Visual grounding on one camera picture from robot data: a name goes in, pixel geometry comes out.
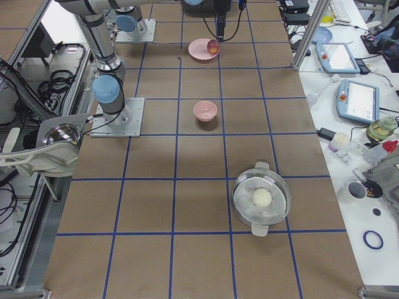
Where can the red apple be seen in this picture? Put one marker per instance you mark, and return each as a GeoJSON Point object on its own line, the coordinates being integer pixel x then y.
{"type": "Point", "coordinates": [212, 47]}

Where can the pink bowl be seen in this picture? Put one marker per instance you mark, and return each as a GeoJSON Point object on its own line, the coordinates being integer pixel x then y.
{"type": "Point", "coordinates": [205, 110]}

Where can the pink plate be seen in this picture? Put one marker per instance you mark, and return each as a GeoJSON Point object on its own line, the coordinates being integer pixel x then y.
{"type": "Point", "coordinates": [197, 49]}

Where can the light blue plate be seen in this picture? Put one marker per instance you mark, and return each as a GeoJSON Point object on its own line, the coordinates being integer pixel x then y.
{"type": "Point", "coordinates": [322, 35]}

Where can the black small bowl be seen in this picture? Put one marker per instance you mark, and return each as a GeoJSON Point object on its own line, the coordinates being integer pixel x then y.
{"type": "Point", "coordinates": [374, 190]}

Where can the upper blue teach pendant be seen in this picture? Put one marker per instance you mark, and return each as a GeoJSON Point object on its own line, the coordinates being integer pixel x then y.
{"type": "Point", "coordinates": [336, 58]}

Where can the blue teach pendant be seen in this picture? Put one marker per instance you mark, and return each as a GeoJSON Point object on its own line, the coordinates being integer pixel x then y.
{"type": "Point", "coordinates": [357, 101]}
{"type": "Point", "coordinates": [336, 58]}

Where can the black power adapter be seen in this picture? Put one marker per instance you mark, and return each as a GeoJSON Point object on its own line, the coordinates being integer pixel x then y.
{"type": "Point", "coordinates": [326, 134]}

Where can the lower blue teach pendant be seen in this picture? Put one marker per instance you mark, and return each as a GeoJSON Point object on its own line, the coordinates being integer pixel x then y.
{"type": "Point", "coordinates": [357, 101]}

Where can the white purple cup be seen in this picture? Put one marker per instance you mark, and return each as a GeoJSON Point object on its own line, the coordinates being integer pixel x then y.
{"type": "Point", "coordinates": [338, 141]}

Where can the steel steamer pot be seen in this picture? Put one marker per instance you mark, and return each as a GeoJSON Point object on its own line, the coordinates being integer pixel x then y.
{"type": "Point", "coordinates": [259, 219]}

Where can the white steamed bun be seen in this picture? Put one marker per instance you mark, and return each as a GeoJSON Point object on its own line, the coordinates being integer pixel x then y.
{"type": "Point", "coordinates": [262, 197]}

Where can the glass oil jar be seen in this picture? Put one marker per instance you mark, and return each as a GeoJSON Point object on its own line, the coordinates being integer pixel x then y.
{"type": "Point", "coordinates": [381, 129]}

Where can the grey cloth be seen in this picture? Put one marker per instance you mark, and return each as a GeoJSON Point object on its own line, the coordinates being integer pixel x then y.
{"type": "Point", "coordinates": [385, 174]}

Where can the aluminium frame post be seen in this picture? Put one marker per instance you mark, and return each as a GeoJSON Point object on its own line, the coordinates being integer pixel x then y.
{"type": "Point", "coordinates": [315, 20]}

